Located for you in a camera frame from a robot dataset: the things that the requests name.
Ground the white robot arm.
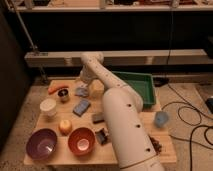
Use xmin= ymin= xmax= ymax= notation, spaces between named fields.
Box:
xmin=80 ymin=52 xmax=165 ymax=171

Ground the purple bowl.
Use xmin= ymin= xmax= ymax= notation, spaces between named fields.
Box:
xmin=26 ymin=128 xmax=57 ymax=160

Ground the orange carrot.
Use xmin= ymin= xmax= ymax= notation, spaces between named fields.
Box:
xmin=48 ymin=84 xmax=69 ymax=95

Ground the yellow apple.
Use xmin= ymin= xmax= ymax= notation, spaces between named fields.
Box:
xmin=58 ymin=120 xmax=72 ymax=135

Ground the small metal cup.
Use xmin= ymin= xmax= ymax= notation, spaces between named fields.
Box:
xmin=58 ymin=89 xmax=69 ymax=103

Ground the black binder clip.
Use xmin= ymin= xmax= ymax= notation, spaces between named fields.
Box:
xmin=95 ymin=128 xmax=108 ymax=145

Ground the orange bowl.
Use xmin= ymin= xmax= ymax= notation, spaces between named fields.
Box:
xmin=68 ymin=127 xmax=95 ymax=156

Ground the grey metal shelf beam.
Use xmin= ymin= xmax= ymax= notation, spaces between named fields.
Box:
xmin=25 ymin=49 xmax=213 ymax=68

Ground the green plastic tray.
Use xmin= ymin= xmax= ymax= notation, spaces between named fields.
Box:
xmin=114 ymin=71 xmax=156 ymax=108

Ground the light blue cup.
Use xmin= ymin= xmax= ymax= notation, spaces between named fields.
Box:
xmin=154 ymin=111 xmax=169 ymax=128

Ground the light blue towel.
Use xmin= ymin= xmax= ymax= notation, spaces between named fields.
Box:
xmin=75 ymin=87 xmax=89 ymax=97

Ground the dark red grape bunch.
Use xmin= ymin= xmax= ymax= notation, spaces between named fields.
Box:
xmin=150 ymin=137 xmax=162 ymax=154

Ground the black floor cable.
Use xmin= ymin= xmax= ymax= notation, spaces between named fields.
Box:
xmin=161 ymin=83 xmax=213 ymax=171

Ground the blue sponge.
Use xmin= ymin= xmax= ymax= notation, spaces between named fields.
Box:
xmin=73 ymin=99 xmax=91 ymax=117

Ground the white plastic cup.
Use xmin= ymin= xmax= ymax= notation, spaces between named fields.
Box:
xmin=40 ymin=98 xmax=56 ymax=117

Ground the dark grey block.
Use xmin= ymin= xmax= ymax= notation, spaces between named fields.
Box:
xmin=92 ymin=113 xmax=104 ymax=124

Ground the metal diagonal pole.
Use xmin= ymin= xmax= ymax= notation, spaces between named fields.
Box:
xmin=8 ymin=0 xmax=49 ymax=84

